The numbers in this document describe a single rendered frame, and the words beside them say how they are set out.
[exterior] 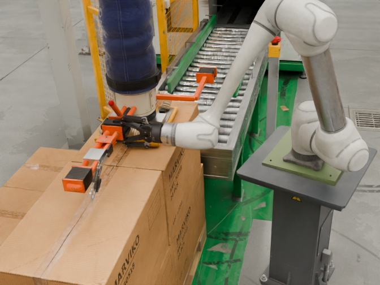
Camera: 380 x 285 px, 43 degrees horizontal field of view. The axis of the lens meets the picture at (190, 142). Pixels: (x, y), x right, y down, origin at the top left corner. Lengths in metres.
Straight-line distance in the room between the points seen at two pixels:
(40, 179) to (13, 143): 1.57
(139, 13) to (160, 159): 0.58
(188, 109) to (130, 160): 0.49
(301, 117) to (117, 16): 0.87
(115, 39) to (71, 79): 1.70
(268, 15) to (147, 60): 0.53
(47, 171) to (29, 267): 1.22
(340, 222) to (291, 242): 0.73
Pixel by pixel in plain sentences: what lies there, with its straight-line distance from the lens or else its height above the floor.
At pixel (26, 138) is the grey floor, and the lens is 4.28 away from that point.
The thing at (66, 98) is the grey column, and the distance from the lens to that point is 3.71.
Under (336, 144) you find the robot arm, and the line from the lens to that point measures 1.95.
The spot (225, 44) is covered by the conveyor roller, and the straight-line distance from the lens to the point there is 4.27.
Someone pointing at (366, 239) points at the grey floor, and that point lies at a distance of 3.07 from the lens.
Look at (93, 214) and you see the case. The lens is 1.72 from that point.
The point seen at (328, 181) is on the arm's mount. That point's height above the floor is 0.77.
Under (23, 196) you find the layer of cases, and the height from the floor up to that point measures 0.54.
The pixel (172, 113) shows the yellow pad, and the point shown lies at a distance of 2.23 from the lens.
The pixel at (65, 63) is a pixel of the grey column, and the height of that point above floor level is 0.75.
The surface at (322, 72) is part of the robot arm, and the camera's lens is 1.76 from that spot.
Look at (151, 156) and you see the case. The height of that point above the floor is 0.94.
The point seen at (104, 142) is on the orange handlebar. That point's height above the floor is 1.09.
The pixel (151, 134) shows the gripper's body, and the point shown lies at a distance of 1.83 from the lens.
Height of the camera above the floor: 2.01
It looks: 31 degrees down
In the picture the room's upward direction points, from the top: 3 degrees counter-clockwise
